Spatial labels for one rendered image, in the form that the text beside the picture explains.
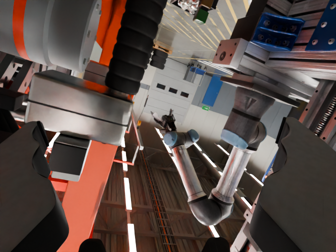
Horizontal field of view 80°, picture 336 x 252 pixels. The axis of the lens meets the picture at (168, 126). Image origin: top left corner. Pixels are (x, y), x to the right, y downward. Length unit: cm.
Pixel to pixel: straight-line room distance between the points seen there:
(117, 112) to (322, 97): 66
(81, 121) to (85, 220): 94
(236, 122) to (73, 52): 64
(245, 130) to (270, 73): 22
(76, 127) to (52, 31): 17
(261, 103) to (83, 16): 65
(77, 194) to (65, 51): 78
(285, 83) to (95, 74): 65
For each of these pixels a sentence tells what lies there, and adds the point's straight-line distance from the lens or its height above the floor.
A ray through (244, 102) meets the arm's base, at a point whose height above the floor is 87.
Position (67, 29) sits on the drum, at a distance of 33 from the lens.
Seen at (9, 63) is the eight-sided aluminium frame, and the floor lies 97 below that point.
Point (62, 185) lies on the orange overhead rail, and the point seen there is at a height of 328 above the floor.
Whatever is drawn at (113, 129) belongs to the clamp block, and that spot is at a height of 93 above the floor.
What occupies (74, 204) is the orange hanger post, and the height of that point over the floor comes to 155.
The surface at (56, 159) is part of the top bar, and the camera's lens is 21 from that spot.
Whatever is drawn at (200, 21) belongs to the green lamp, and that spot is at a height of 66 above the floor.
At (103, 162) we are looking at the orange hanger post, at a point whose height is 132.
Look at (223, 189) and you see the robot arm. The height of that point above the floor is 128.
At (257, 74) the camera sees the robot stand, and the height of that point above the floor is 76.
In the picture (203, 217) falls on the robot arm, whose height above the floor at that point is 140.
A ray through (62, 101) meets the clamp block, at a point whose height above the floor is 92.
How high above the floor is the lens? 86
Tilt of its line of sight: 14 degrees up
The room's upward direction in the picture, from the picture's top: 160 degrees counter-clockwise
